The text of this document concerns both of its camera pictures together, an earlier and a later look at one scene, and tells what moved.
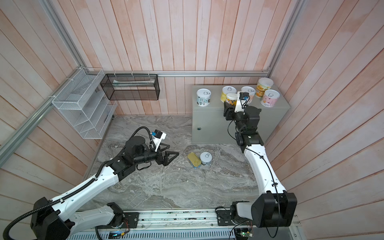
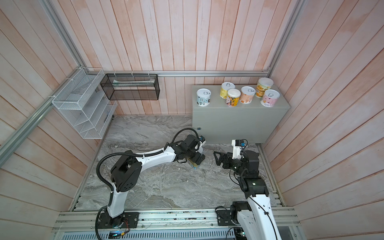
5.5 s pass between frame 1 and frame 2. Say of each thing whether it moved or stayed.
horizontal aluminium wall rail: stayed
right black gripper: moved
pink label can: stayed
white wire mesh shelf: stayed
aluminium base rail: stayed
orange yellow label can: stayed
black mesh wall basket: stayed
